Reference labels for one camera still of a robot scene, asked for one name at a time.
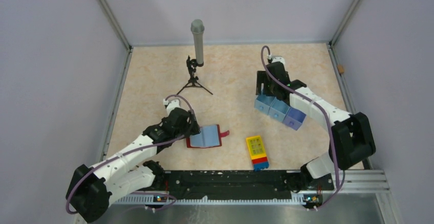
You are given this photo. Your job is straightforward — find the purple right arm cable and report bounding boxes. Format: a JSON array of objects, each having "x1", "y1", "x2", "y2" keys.
[{"x1": 260, "y1": 45, "x2": 346, "y2": 211}]

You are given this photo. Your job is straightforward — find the red leather card holder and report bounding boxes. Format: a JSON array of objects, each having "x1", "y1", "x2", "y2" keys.
[{"x1": 186, "y1": 124, "x2": 230, "y2": 149}]

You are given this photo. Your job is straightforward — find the black tripod stand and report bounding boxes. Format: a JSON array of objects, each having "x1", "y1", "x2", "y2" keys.
[{"x1": 177, "y1": 56, "x2": 213, "y2": 95}]

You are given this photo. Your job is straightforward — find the small tan object on rail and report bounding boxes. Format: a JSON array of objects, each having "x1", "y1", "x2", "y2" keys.
[{"x1": 337, "y1": 64, "x2": 345, "y2": 75}]

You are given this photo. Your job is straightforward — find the yellow red blue toy block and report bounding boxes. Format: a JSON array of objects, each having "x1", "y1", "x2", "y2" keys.
[{"x1": 246, "y1": 136, "x2": 270, "y2": 171}]

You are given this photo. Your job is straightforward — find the blue three-slot card box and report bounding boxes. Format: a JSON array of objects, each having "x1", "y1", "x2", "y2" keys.
[{"x1": 254, "y1": 95, "x2": 307, "y2": 130}]

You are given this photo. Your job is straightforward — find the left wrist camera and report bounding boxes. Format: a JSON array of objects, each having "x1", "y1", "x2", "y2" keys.
[{"x1": 163, "y1": 99, "x2": 181, "y2": 113}]

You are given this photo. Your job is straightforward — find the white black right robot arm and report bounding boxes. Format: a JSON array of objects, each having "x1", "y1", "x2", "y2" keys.
[{"x1": 254, "y1": 61, "x2": 376, "y2": 191}]

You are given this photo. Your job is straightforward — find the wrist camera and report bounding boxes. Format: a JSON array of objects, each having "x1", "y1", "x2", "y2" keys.
[
  {"x1": 163, "y1": 99, "x2": 181, "y2": 113},
  {"x1": 268, "y1": 55, "x2": 286, "y2": 65}
]

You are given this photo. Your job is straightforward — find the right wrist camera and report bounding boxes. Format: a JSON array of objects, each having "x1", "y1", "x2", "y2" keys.
[{"x1": 268, "y1": 55, "x2": 286, "y2": 65}]

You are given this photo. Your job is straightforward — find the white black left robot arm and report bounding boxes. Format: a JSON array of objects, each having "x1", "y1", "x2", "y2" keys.
[{"x1": 65, "y1": 107, "x2": 200, "y2": 222}]

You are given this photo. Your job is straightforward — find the grey microphone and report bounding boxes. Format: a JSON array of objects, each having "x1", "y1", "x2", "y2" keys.
[{"x1": 190, "y1": 19, "x2": 205, "y2": 66}]

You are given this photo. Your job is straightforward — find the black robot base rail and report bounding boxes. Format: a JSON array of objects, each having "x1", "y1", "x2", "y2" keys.
[{"x1": 144, "y1": 170, "x2": 335, "y2": 201}]

